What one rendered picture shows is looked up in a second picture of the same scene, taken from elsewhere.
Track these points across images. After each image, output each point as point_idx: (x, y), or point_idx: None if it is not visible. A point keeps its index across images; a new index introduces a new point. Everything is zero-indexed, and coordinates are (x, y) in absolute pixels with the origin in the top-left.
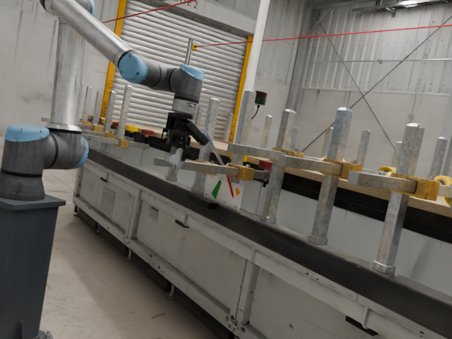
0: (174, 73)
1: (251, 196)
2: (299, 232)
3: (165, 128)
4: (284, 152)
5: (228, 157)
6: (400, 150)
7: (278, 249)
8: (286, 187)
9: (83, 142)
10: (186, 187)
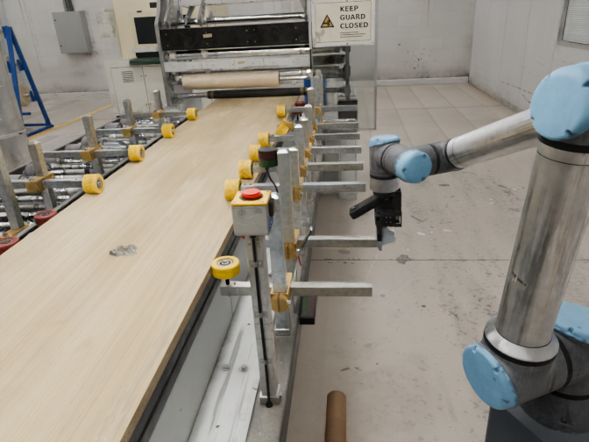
0: None
1: (226, 295)
2: (247, 263)
3: (400, 210)
4: (302, 182)
5: (199, 299)
6: (308, 135)
7: (311, 250)
8: (237, 243)
9: (477, 342)
10: (283, 350)
